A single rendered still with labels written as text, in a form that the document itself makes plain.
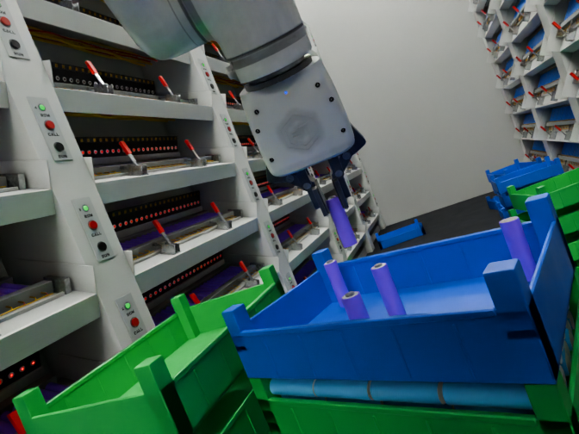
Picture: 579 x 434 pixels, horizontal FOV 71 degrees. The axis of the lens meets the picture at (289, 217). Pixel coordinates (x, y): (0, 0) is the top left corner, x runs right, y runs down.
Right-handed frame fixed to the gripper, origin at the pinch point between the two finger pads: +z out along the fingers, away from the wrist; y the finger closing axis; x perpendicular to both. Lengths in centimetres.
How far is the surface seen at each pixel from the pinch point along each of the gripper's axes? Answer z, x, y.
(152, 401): 2.8, -20.4, -20.2
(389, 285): 7.1, -10.8, 2.8
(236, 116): 10, 105, -30
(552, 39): 36, 126, 92
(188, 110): -4, 77, -36
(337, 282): 12.2, -1.4, -3.7
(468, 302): 10.8, -12.8, 9.6
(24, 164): -15, 23, -49
